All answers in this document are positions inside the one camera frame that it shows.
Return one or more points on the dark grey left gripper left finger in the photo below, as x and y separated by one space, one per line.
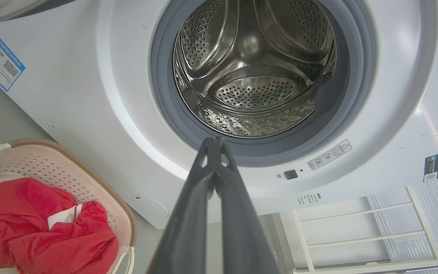
188 228

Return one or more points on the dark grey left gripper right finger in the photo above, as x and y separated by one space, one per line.
242 236

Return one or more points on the red garment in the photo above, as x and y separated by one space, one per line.
32 236

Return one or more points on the cream perforated plastic laundry basket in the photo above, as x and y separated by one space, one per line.
70 167

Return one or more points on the stainless steel washing machine drum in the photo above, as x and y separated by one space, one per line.
253 91

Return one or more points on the round white filter cover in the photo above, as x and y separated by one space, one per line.
148 208

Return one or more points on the small printed text sticker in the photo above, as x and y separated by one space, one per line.
309 198

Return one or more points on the black square door latch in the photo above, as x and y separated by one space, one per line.
291 174

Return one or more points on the white metal shelf rack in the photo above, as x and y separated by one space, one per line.
356 232

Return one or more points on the grey warning sticker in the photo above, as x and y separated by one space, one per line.
330 154

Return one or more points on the grey rubber door seal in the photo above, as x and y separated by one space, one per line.
162 76

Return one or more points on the white front-load washing machine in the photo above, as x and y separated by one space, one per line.
89 95

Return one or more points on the black QR code sticker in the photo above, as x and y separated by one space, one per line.
432 167

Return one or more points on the blue-edged energy label sticker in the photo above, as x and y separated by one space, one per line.
1 62

